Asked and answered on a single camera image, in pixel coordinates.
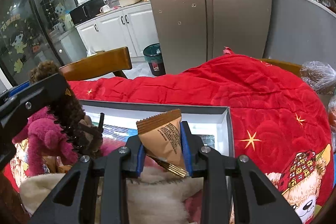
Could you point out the glass sliding door with stickers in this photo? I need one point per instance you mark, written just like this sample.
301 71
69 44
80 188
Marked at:
34 29

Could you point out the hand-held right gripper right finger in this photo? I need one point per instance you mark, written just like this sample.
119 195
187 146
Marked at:
186 150

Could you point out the white mug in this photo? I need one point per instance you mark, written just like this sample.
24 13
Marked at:
105 9

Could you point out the clear bag with brown contents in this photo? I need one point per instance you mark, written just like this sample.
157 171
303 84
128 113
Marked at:
317 77

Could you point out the white kitchen cabinet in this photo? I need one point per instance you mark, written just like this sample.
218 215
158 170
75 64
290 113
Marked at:
113 29

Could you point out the black microwave oven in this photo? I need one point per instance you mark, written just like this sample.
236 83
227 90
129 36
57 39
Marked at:
86 10

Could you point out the pink plush toy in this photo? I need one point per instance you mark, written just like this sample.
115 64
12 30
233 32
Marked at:
44 134

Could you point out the tan snack packet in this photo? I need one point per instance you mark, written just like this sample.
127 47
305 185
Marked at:
165 137

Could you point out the champagne double-door refrigerator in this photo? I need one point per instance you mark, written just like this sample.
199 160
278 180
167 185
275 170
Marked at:
223 16

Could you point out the red printed blanket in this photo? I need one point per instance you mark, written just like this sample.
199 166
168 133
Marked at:
262 98

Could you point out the wooden chair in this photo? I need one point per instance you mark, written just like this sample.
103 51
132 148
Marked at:
99 62
286 66

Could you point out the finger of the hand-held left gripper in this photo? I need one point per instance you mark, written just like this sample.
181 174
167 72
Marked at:
39 92
15 91

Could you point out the dark cardboard box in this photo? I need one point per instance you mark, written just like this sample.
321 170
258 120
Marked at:
204 115

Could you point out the black trash bin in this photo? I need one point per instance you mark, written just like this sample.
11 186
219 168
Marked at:
155 61

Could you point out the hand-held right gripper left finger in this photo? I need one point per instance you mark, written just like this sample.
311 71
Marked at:
140 161

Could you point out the brown fluffy hair clip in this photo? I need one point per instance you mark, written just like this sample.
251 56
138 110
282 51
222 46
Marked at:
68 111

